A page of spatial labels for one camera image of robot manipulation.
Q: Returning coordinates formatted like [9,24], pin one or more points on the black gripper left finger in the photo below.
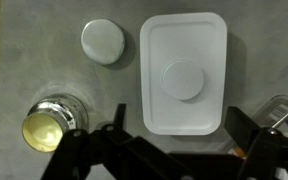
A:
[117,156]

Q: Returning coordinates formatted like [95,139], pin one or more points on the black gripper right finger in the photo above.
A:
[270,156]

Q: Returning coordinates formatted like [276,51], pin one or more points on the white rectangular container lid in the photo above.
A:
[184,73]

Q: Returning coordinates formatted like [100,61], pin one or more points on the clear container with candy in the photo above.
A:
[277,110]

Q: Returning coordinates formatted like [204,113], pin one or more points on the glass jar with liquid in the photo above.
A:
[49,126]

